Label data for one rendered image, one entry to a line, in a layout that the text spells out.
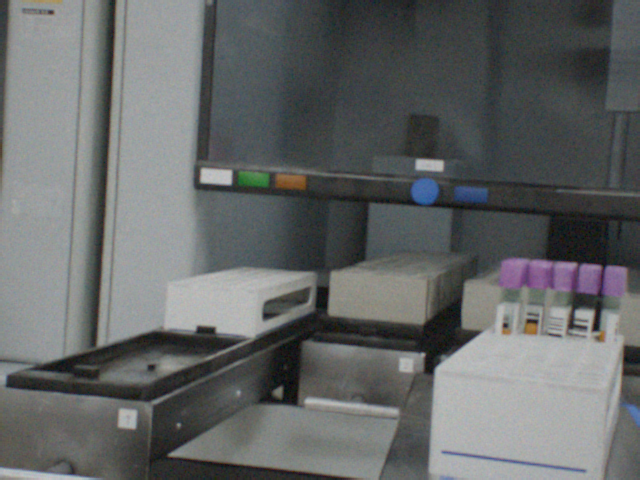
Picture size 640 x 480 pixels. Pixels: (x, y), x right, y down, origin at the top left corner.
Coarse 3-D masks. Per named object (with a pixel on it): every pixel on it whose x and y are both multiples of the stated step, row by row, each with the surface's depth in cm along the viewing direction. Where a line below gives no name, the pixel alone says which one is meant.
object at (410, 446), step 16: (416, 384) 112; (432, 384) 113; (416, 400) 105; (432, 400) 105; (624, 400) 113; (400, 416) 98; (416, 416) 98; (624, 416) 105; (400, 432) 91; (416, 432) 92; (624, 432) 98; (400, 448) 86; (416, 448) 87; (624, 448) 92; (384, 464) 82; (400, 464) 82; (416, 464) 82; (608, 464) 86; (624, 464) 87
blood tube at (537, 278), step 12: (540, 264) 101; (528, 276) 102; (540, 276) 101; (528, 288) 102; (540, 288) 101; (528, 300) 101; (540, 300) 101; (528, 312) 101; (540, 312) 101; (528, 324) 101
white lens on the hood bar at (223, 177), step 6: (204, 174) 153; (210, 174) 153; (216, 174) 152; (222, 174) 152; (228, 174) 152; (204, 180) 153; (210, 180) 153; (216, 180) 152; (222, 180) 152; (228, 180) 152
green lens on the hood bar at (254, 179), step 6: (240, 174) 152; (246, 174) 152; (252, 174) 151; (258, 174) 151; (264, 174) 151; (240, 180) 152; (246, 180) 152; (252, 180) 151; (258, 180) 151; (264, 180) 151; (252, 186) 152; (258, 186) 151; (264, 186) 151
